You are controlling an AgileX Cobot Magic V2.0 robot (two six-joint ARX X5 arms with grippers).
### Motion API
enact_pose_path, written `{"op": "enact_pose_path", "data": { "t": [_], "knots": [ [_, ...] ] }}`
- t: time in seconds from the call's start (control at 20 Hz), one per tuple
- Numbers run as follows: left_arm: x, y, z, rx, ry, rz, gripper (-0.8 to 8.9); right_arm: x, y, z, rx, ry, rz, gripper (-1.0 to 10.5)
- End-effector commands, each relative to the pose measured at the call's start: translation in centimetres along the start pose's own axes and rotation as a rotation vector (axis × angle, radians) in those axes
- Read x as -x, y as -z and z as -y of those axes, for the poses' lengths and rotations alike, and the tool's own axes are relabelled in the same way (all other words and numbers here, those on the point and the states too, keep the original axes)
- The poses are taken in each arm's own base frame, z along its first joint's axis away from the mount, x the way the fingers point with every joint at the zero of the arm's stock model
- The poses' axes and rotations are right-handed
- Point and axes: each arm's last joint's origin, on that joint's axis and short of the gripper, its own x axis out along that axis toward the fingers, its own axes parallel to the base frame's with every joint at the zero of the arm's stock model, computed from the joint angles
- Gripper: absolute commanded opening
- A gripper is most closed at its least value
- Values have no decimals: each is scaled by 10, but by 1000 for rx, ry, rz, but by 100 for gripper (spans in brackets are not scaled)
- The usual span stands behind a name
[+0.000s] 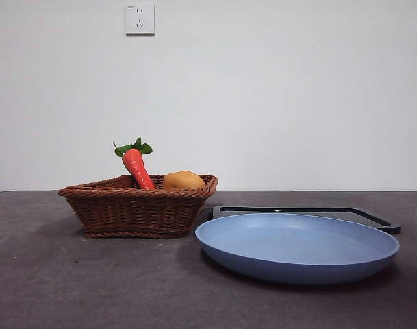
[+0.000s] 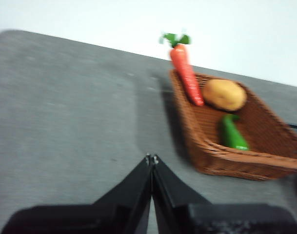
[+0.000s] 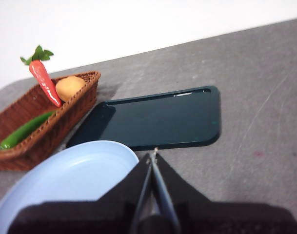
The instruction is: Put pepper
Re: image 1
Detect blue round plate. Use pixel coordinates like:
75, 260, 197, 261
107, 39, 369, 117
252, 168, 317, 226
194, 212, 401, 286

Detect tan potato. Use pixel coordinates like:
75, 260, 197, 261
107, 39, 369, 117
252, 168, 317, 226
162, 170, 207, 191

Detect orange carrot with green leaves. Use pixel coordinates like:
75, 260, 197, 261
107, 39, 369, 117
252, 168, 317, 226
112, 136, 157, 191

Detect brown wicker basket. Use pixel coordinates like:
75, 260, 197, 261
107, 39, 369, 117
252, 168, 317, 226
57, 173, 219, 239

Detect black rectangular tray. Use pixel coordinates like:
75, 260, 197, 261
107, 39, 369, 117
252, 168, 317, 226
207, 205, 402, 235

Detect white wall power socket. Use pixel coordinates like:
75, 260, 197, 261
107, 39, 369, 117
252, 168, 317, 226
125, 3, 156, 37

